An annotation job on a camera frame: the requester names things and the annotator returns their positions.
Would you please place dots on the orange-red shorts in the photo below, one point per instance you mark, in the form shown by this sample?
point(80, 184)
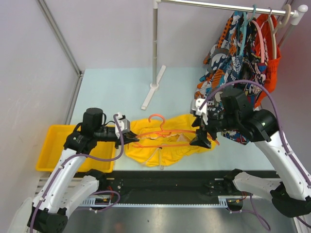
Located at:
point(272, 64)

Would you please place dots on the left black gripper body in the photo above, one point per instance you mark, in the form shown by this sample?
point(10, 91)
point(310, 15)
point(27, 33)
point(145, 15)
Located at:
point(104, 134)

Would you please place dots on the white clothes rack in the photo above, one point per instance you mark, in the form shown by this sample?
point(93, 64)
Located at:
point(296, 16)

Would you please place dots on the yellow shorts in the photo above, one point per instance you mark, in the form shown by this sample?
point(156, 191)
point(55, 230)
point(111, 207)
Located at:
point(160, 157)

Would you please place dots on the orange plastic hanger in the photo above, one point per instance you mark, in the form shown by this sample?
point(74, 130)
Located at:
point(169, 134)

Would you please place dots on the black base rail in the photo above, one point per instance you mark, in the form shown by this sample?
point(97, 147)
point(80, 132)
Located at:
point(139, 189)

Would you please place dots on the teal hanger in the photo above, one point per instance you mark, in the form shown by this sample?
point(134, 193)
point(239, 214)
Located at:
point(244, 28)

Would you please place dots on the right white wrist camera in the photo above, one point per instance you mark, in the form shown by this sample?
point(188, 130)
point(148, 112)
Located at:
point(198, 108)

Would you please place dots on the aluminium corner post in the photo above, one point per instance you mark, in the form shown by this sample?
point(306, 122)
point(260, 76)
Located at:
point(67, 52)

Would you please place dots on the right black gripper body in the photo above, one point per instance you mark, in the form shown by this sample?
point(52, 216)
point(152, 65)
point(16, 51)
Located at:
point(225, 122)

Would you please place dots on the pink hanger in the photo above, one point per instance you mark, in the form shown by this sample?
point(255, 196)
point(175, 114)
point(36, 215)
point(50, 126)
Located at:
point(261, 42)

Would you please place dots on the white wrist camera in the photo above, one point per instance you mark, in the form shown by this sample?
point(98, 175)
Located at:
point(121, 124)
point(198, 108)

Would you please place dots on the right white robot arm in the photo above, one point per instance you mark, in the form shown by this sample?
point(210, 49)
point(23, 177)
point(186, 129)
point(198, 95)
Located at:
point(291, 194)

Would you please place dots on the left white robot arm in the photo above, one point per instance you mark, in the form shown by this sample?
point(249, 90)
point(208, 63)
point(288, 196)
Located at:
point(53, 205)

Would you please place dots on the colourful patterned shorts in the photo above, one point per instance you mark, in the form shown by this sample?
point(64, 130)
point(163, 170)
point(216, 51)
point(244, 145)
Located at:
point(224, 63)

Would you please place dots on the beige wooden hanger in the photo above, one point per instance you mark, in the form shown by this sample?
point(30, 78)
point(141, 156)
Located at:
point(280, 24)

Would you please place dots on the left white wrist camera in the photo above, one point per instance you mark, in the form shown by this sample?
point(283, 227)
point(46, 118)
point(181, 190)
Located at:
point(121, 124)

